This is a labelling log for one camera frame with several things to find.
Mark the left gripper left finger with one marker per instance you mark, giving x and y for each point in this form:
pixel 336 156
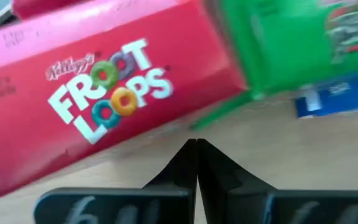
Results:
pixel 179 174

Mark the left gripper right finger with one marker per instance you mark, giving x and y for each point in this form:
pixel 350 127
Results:
pixel 222 186

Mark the blue Frosted Flakes cereal box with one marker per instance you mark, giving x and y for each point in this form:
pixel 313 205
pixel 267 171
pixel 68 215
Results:
pixel 337 99

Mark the green Apple Jacks cereal box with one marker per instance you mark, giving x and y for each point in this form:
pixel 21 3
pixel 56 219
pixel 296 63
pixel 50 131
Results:
pixel 291 46

